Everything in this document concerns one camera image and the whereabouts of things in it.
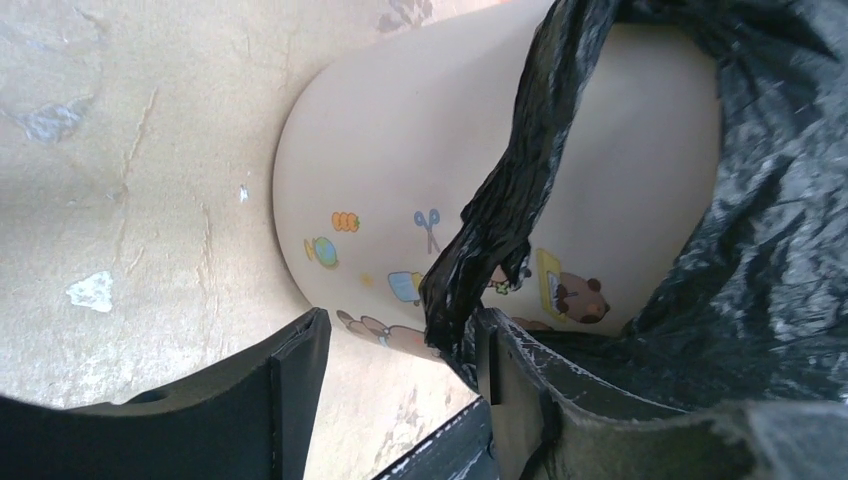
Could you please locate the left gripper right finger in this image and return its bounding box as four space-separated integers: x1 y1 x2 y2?
473 309 847 479

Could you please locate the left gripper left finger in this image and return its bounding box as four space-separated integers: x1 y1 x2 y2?
1 308 331 479

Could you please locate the black plastic trash bag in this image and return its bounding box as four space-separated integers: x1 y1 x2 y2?
420 1 847 410

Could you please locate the beige round trash bin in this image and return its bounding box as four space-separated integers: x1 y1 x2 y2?
273 1 720 360

